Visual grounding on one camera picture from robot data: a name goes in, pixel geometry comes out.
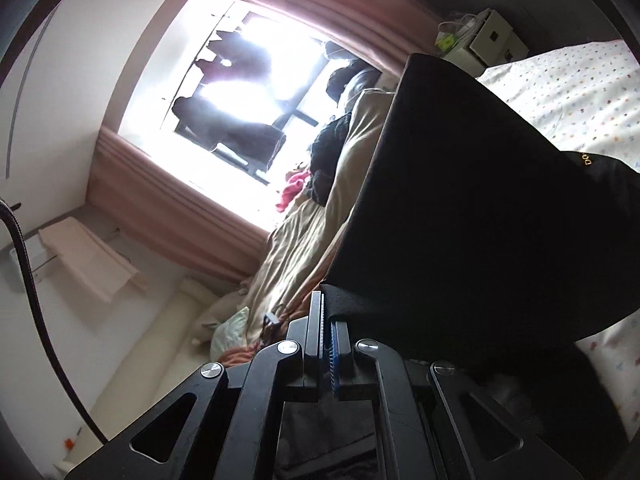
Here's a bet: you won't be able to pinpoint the red cloth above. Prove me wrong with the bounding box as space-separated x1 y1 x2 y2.
275 169 315 214

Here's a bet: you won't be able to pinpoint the black garment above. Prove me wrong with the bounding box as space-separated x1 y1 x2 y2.
272 52 640 480

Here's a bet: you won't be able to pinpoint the white crumpled cloth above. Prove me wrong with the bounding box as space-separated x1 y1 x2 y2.
210 306 251 359

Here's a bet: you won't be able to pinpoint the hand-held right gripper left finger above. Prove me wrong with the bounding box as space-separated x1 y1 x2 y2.
65 290 328 480

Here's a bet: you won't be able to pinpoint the black cable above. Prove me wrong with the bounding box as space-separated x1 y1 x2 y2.
0 199 107 447

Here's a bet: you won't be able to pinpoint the green and white packet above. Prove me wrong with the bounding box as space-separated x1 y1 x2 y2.
434 21 472 55

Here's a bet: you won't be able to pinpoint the cream padded headboard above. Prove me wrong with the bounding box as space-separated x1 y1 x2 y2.
87 280 228 443

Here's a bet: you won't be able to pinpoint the white storage box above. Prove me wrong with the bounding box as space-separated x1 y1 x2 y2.
469 8 530 67

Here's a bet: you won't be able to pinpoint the pile of dark clothes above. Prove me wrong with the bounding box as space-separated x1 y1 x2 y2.
307 42 383 206

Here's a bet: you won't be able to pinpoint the beige blanket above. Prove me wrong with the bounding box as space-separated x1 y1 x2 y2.
245 87 396 356

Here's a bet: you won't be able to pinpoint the orange blanket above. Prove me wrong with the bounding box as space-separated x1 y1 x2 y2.
219 342 268 367

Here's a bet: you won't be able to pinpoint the pink curtain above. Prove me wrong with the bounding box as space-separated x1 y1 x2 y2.
87 127 273 283

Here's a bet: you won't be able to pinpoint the polka dot bed sheet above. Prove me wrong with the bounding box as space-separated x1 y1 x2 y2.
475 40 640 433

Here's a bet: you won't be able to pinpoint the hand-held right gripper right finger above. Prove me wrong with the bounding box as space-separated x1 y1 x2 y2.
330 320 583 480

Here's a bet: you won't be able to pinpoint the beige air conditioner cover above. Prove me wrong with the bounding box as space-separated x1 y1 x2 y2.
39 215 149 304

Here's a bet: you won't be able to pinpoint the hanging dark clothes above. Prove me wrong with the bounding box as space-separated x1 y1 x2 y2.
172 30 288 173

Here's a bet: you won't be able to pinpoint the window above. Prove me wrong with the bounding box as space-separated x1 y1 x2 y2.
116 0 353 235

